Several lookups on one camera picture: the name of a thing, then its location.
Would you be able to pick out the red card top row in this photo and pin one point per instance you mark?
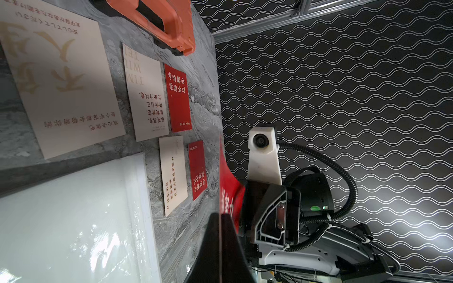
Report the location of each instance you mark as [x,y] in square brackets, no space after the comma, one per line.
[178,99]

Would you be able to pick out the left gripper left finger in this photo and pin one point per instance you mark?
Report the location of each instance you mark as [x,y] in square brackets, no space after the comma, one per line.
[206,268]

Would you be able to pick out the white photo album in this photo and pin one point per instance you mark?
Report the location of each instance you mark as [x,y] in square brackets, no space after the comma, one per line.
[91,226]

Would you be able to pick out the beige card vertical text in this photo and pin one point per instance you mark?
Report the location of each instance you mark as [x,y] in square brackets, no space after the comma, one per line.
[173,168]

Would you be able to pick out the red card right side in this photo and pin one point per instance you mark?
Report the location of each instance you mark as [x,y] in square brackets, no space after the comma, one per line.
[197,167]

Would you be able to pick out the orange plastic tool case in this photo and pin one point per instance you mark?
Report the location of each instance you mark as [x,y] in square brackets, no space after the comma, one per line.
[168,22]

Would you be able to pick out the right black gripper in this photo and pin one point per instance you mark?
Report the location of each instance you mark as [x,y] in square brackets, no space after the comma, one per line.
[270,214]

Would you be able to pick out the beige card gold characters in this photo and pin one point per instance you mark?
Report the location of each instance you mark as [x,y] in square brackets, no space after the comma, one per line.
[60,69]

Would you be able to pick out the beige card small red text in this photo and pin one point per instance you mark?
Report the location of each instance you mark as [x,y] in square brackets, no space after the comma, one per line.
[147,98]

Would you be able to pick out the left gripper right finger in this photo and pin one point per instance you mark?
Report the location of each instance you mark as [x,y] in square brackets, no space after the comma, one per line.
[233,266]

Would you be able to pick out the red card gold characters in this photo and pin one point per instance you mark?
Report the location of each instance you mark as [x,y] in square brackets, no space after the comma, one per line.
[231,191]

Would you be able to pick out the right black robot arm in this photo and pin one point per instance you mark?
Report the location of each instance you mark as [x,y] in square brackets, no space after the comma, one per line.
[333,250]

